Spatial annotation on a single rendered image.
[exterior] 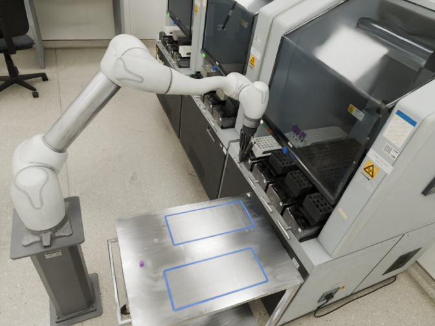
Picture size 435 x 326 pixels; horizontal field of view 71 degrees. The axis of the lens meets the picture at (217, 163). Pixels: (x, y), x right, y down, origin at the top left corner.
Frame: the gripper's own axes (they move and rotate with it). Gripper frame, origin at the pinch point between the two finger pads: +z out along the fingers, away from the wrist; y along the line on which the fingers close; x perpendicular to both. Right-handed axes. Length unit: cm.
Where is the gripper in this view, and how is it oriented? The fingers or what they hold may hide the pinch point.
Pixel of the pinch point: (242, 155)
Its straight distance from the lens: 163.5
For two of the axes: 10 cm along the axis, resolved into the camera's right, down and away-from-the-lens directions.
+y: -3.9, -6.5, 6.6
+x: -9.1, 1.6, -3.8
